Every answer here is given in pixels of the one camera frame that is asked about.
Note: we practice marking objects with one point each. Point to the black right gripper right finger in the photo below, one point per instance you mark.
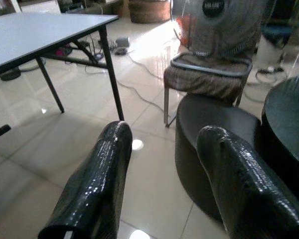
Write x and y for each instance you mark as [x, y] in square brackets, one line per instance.
[249, 189]

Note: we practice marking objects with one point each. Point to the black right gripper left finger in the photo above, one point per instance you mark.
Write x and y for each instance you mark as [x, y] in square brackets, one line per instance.
[94, 189]

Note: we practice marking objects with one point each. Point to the black round stool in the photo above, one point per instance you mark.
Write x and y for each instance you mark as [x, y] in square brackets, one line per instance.
[189, 149]

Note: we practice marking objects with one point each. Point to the black round table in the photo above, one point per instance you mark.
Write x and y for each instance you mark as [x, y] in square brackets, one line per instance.
[286, 124]

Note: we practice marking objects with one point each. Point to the brown cushioned metal chair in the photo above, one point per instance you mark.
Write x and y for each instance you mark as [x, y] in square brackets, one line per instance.
[204, 74]

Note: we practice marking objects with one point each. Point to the grey power adapter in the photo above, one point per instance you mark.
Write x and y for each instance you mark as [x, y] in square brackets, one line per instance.
[122, 41]

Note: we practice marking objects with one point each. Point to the grey folding table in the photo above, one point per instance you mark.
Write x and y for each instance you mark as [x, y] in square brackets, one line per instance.
[49, 44]

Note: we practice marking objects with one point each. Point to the grey standing fan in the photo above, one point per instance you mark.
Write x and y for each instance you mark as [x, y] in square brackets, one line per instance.
[219, 22]

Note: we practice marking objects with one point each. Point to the woven brown basket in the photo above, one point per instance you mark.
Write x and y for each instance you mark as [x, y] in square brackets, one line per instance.
[149, 11]

